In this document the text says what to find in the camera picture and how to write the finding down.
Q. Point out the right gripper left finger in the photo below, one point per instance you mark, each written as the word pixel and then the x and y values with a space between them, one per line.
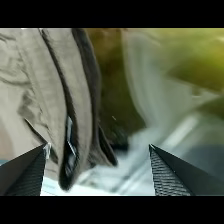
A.
pixel 23 173

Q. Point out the dark brown garment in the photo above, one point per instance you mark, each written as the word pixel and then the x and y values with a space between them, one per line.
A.
pixel 40 83

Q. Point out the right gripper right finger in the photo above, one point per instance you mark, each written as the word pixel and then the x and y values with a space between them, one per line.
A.
pixel 180 176

